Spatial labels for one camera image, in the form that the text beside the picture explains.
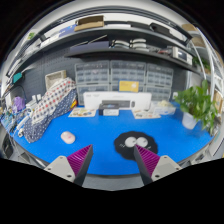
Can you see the yellow box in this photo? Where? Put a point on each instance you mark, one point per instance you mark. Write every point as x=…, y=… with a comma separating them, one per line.
x=129, y=86

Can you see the colourful picture card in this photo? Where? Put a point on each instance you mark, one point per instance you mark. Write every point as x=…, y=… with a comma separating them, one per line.
x=146, y=114
x=82, y=112

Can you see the white woven basket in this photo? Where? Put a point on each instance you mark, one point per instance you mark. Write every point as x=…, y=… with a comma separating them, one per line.
x=55, y=79

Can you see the black mouse pad with eyes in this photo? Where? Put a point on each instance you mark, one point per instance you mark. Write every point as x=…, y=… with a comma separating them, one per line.
x=123, y=150

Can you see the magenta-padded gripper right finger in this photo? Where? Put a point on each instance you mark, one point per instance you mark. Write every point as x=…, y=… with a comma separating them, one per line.
x=148, y=160

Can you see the long white keyboard box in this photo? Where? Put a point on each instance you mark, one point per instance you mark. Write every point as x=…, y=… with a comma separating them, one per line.
x=93, y=98

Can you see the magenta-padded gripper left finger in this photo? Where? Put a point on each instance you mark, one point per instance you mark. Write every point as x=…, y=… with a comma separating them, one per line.
x=78, y=160

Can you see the clear plastic box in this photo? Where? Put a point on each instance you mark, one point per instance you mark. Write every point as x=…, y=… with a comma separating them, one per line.
x=165, y=107

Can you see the yellow object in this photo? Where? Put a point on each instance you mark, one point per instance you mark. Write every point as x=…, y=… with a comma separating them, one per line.
x=73, y=104

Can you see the navy polka dot cloth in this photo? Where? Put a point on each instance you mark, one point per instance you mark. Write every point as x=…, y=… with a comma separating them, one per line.
x=36, y=130

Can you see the purple bag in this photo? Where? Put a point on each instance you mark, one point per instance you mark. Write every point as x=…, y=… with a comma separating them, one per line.
x=19, y=104

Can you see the potted green plant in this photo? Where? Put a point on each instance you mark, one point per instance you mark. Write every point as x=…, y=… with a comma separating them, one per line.
x=196, y=103

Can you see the small black box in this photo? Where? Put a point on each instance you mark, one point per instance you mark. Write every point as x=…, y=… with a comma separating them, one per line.
x=108, y=110

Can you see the teal tool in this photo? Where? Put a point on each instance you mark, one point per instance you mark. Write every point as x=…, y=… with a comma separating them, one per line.
x=17, y=78

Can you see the pink beige computer mouse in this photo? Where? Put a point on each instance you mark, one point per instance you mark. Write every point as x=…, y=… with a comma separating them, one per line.
x=68, y=137

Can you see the red blue checkered cloth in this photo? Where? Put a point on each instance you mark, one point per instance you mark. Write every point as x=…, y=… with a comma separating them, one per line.
x=51, y=100

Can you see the dark wall shelf unit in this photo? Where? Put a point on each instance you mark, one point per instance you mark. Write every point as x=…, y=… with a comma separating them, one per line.
x=133, y=33

